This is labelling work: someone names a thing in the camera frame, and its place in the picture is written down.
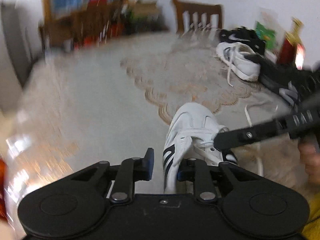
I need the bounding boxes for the white black-striped sneaker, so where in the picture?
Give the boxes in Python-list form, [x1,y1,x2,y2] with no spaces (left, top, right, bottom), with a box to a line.
[163,102,238,193]

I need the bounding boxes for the yellow sleeve forearm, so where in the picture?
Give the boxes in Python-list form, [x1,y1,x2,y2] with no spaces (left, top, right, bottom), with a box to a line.
[302,193,320,240]

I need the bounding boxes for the person's right hand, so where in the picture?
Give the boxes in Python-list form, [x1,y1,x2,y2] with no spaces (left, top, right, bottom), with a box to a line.
[298,140,320,185]

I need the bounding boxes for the black nike shoe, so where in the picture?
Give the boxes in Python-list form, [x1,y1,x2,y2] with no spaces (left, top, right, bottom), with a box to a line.
[219,27,266,56]

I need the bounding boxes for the red gold trophy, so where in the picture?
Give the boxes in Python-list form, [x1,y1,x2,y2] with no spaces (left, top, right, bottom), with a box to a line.
[277,17,305,70]

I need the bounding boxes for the wooden dining chair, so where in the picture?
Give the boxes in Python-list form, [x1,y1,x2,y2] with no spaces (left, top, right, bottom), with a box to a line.
[69,2,126,48]

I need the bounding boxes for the silver refrigerator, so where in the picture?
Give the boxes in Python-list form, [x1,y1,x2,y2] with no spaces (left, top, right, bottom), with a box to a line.
[1,1,35,113]

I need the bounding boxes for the wooden chair by wall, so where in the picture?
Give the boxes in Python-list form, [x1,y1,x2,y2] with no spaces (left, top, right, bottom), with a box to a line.
[170,0,223,35]

